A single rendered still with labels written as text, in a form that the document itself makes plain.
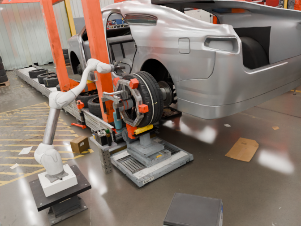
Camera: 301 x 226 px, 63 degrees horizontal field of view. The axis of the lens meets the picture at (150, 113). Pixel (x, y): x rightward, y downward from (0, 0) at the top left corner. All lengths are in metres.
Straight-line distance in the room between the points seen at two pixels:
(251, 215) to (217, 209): 0.56
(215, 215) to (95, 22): 2.37
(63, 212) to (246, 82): 2.18
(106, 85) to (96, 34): 0.63
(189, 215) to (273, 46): 2.75
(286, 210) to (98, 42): 2.63
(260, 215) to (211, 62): 1.45
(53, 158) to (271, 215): 2.06
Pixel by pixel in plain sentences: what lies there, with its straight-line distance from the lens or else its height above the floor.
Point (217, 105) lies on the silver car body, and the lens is 2.45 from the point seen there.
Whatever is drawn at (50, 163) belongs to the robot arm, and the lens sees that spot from 2.54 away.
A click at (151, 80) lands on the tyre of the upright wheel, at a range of 2.80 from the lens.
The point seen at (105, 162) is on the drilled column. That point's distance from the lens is 3.14.
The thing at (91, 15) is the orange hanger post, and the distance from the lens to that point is 3.11.
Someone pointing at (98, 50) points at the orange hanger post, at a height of 1.46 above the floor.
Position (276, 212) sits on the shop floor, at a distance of 2.66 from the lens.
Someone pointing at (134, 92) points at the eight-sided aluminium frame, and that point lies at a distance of 2.71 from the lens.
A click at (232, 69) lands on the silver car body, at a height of 1.25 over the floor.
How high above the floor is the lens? 1.73
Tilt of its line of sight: 20 degrees down
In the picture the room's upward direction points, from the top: 6 degrees counter-clockwise
